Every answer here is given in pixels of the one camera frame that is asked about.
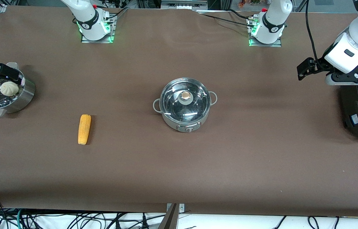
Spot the yellow corn cob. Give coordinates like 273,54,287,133
78,114,92,145

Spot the stainless steel steamer pot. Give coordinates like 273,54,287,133
0,62,36,118

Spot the brown table cover mat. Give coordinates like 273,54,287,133
0,5,358,217

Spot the long black table cable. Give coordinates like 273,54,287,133
202,13,252,27

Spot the stainless steel cooking pot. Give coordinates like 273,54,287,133
153,77,218,133

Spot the white steamed bun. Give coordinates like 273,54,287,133
0,81,19,96

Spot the dark brown post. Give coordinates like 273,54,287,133
158,204,179,229

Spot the short black table cable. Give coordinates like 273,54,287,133
228,9,250,20

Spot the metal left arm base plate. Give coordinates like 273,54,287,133
248,17,282,47

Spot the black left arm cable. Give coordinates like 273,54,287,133
304,0,325,64

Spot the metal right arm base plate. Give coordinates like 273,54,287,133
81,14,116,43

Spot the metal table edge bracket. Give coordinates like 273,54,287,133
166,203,185,213

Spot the glass pot lid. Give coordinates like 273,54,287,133
160,77,212,117

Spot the grey equipment box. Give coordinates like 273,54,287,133
161,0,208,10

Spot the black right base cable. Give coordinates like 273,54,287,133
104,7,129,20

